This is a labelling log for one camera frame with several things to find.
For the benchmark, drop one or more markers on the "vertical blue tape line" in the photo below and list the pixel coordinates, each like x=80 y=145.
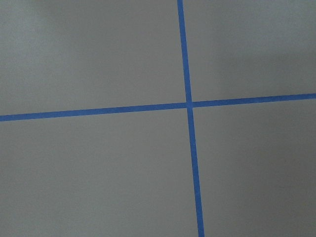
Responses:
x=190 y=118

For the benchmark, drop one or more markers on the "horizontal blue tape line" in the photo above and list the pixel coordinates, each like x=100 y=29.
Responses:
x=156 y=107

